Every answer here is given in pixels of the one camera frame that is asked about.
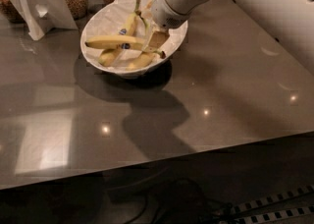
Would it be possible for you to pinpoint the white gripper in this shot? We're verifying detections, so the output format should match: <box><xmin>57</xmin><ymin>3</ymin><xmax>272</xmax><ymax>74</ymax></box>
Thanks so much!
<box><xmin>141</xmin><ymin>0</ymin><xmax>209</xmax><ymax>52</ymax></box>

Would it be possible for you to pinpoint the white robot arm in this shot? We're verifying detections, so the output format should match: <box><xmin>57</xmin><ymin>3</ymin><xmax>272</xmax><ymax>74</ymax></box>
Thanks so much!
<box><xmin>150</xmin><ymin>0</ymin><xmax>314</xmax><ymax>74</ymax></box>

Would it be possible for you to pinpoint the white bowl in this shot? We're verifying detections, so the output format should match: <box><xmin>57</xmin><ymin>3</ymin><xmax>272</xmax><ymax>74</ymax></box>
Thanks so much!
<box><xmin>79</xmin><ymin>0</ymin><xmax>189</xmax><ymax>80</ymax></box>

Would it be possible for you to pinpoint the white paper bowl liner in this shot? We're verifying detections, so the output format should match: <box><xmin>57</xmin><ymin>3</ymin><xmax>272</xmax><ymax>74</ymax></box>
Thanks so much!
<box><xmin>80</xmin><ymin>0</ymin><xmax>188</xmax><ymax>76</ymax></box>

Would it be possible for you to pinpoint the left yellow banana with sticker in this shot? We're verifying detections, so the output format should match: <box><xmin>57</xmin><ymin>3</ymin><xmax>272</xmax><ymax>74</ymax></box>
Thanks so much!
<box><xmin>98</xmin><ymin>0</ymin><xmax>140</xmax><ymax>67</ymax></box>

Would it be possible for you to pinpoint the white folded sign left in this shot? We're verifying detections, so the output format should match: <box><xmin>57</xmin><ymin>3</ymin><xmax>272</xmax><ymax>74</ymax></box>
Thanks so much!
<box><xmin>10</xmin><ymin>0</ymin><xmax>78</xmax><ymax>40</ymax></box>

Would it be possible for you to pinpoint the glass jar far left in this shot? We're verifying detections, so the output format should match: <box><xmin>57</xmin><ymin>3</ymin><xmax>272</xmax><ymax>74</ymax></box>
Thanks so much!
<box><xmin>0</xmin><ymin>0</ymin><xmax>25</xmax><ymax>24</ymax></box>

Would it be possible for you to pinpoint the black white striped floor tape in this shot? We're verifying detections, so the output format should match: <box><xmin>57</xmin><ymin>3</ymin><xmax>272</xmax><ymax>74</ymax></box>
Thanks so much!
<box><xmin>200</xmin><ymin>184</ymin><xmax>314</xmax><ymax>224</ymax></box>

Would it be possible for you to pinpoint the black floor cable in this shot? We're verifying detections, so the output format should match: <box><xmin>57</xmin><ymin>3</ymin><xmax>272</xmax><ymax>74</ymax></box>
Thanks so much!
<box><xmin>107</xmin><ymin>177</ymin><xmax>236</xmax><ymax>224</ymax></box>

